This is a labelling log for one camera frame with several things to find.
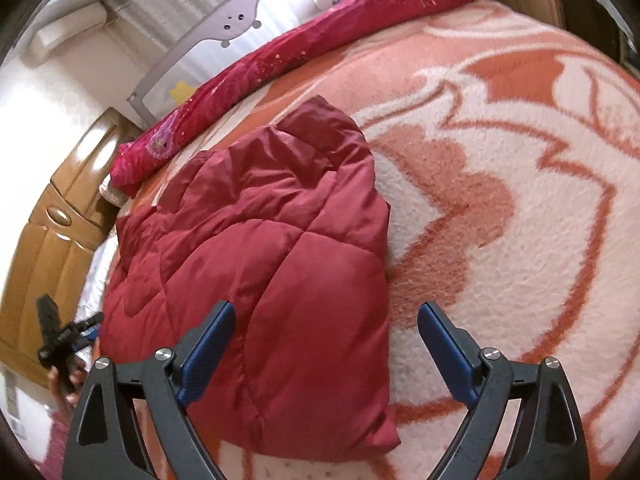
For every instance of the person's left hand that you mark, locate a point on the person's left hand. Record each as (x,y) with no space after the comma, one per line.
(66,387)

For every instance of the white air conditioner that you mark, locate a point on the white air conditioner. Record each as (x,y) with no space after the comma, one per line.
(53,35)

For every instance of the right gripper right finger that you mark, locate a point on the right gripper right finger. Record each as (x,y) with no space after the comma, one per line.
(547,440)

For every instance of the wooden headboard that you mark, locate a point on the wooden headboard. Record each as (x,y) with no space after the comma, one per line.
(69,222)

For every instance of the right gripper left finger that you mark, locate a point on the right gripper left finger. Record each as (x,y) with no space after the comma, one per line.
(105,440)

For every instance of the magenta floral quilt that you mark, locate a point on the magenta floral quilt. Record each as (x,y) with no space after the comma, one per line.
(345,23)

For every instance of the pink fleece sleeve forearm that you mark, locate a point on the pink fleece sleeve forearm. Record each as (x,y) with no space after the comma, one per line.
(52,466)

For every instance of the dark red puffer jacket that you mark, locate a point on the dark red puffer jacket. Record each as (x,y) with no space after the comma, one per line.
(286,224)

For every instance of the orange white floral blanket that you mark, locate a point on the orange white floral blanket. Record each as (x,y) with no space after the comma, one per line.
(508,153)

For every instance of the grey bed guard rail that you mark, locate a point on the grey bed guard rail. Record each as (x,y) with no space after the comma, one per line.
(231,30)

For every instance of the white pillow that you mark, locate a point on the white pillow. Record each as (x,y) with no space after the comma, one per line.
(114,196)

